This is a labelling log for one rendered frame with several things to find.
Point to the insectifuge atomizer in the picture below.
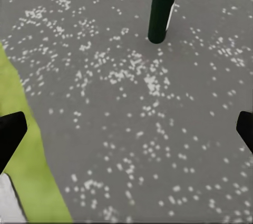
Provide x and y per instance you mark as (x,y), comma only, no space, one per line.
(161,11)

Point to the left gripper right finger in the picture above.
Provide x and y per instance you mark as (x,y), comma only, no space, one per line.
(245,128)

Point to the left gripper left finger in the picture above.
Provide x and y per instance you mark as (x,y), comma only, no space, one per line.
(12,130)

